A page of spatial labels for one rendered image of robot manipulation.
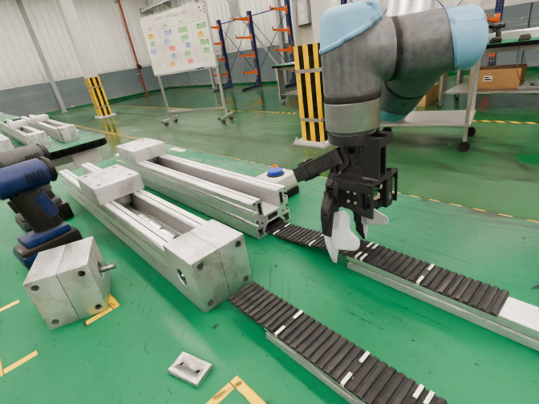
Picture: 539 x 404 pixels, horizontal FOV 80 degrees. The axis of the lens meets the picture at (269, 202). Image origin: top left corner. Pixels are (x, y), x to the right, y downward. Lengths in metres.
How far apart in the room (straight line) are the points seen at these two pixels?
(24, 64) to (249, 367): 15.46
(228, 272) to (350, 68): 0.34
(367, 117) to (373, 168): 0.07
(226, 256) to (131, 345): 0.18
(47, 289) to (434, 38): 0.64
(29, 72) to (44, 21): 1.98
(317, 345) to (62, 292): 0.40
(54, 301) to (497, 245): 0.73
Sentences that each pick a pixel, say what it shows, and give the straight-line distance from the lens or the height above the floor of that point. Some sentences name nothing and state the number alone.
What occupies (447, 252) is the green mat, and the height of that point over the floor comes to 0.78.
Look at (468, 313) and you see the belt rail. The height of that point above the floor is 0.79.
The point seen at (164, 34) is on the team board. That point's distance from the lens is 6.75.
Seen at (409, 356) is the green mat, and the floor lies 0.78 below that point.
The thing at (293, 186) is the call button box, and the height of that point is 0.81.
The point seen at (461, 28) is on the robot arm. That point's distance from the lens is 0.47.
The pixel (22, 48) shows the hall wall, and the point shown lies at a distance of 15.79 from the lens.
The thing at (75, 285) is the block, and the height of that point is 0.84.
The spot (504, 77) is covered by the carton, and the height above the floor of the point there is 0.36.
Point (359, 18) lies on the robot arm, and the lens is 0.43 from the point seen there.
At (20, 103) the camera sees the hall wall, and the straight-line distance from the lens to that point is 15.60.
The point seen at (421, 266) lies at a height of 0.81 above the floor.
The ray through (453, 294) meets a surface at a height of 0.81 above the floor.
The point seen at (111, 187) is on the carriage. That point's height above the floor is 0.90.
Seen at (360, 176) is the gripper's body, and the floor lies 0.95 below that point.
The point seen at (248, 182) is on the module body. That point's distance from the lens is 0.75.
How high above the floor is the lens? 1.14
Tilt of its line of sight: 25 degrees down
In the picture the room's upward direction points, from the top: 9 degrees counter-clockwise
